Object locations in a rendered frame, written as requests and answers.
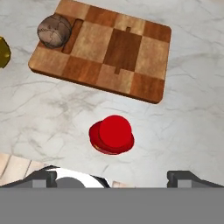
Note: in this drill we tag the checkered wooden cutting board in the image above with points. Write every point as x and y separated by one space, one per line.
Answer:
116 52

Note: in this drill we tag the white round object with grey centre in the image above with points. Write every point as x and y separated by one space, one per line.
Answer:
84 179

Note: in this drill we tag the yellow cheese wedge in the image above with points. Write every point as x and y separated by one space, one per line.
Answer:
3 53

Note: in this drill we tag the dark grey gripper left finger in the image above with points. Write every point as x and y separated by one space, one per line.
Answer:
43 178

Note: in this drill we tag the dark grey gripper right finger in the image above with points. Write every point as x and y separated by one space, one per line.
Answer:
180 178

